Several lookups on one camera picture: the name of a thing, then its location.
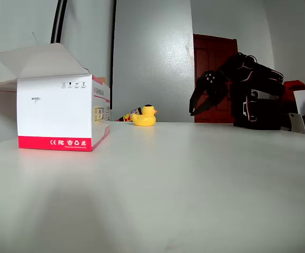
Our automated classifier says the yellow rubber duck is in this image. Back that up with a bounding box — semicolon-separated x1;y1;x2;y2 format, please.
131;104;158;127

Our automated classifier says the white and red cardboard box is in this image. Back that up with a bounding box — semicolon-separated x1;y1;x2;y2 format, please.
0;43;111;152

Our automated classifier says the red wooden door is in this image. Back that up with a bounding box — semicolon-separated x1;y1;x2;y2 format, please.
193;33;239;124

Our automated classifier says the yellow red black package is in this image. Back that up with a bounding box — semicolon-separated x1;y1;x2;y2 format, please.
116;107;142;122

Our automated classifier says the red 3D printer housing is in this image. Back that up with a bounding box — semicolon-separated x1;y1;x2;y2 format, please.
282;80;305;114

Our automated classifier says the white board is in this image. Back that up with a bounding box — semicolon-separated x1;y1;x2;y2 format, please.
293;90;305;114

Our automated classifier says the white chair back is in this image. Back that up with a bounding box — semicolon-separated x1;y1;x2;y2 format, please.
288;112;305;134

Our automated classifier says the thin black vertical strip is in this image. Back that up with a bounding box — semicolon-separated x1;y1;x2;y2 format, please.
109;0;117;110

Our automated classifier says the thick black pole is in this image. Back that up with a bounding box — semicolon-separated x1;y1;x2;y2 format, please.
50;0;68;44

